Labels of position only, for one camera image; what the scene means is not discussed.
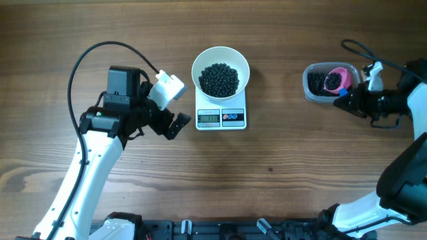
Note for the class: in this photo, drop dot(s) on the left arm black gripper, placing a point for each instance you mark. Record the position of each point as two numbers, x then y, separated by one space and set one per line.
166 117

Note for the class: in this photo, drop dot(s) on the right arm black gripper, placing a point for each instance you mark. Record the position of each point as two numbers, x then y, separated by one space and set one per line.
357 104

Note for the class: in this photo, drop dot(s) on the pink scoop blue handle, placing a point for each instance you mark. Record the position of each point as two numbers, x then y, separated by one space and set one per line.
338 81

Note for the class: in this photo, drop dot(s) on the pile of black beans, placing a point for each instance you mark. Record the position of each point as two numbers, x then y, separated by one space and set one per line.
219 80

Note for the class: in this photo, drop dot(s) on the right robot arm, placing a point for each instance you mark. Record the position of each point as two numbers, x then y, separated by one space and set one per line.
400 195

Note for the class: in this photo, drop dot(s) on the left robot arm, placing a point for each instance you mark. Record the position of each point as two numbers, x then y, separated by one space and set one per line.
127 105

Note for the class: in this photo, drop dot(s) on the white digital kitchen scale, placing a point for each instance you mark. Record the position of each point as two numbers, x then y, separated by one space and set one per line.
227 115

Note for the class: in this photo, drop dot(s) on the white bowl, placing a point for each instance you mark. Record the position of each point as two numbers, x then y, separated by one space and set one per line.
226 55

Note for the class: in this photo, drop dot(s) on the clear plastic container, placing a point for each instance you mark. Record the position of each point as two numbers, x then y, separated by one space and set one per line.
326 67

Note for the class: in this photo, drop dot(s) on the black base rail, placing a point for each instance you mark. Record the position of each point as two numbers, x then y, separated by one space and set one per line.
299 229

